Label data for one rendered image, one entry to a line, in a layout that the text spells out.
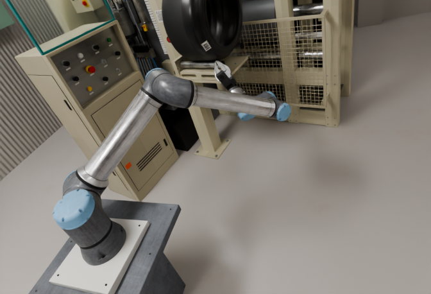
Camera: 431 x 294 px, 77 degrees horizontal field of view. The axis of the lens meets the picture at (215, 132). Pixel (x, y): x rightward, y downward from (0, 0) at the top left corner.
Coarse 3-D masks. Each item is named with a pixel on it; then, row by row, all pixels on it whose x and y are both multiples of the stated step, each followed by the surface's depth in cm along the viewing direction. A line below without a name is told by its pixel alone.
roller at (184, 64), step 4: (220, 60) 171; (180, 64) 187; (184, 64) 185; (188, 64) 183; (192, 64) 181; (196, 64) 180; (200, 64) 178; (204, 64) 176; (208, 64) 174; (212, 64) 173; (224, 64) 172
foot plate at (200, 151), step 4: (224, 140) 255; (228, 140) 253; (224, 144) 250; (200, 148) 255; (220, 148) 247; (224, 148) 246; (196, 152) 251; (200, 152) 250; (204, 152) 249; (208, 152) 247; (212, 152) 246; (216, 152) 244; (220, 152) 243; (204, 156) 245; (208, 156) 243; (212, 156) 241; (216, 156) 239
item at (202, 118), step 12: (156, 0) 173; (168, 48) 194; (192, 108) 222; (204, 108) 223; (192, 120) 232; (204, 120) 225; (204, 132) 235; (216, 132) 243; (204, 144) 246; (216, 144) 246
